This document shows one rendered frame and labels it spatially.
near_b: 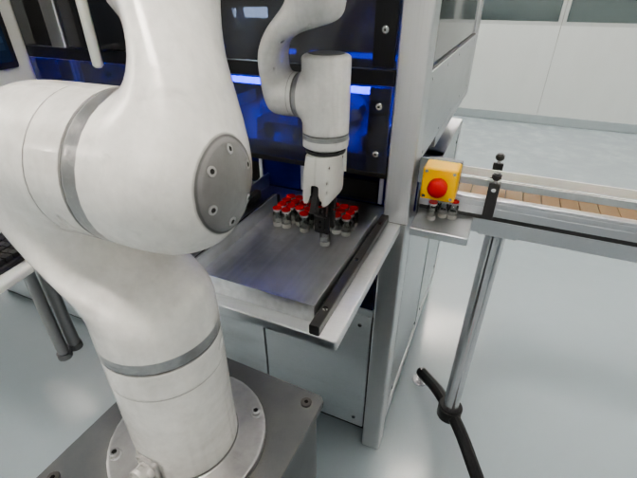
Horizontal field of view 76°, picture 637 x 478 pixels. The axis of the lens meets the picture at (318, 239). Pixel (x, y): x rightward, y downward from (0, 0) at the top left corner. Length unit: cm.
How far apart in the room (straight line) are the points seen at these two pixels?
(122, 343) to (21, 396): 166
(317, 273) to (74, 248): 48
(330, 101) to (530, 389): 149
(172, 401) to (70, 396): 151
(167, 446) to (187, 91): 36
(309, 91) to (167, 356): 48
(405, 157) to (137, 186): 69
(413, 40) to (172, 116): 63
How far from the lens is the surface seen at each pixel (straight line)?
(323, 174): 74
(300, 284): 76
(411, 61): 85
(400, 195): 93
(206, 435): 50
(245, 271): 80
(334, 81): 70
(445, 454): 162
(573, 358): 212
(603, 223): 105
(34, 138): 34
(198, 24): 34
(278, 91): 74
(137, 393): 44
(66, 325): 176
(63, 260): 40
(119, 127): 29
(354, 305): 71
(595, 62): 552
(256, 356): 149
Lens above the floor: 134
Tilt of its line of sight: 31 degrees down
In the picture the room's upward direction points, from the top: straight up
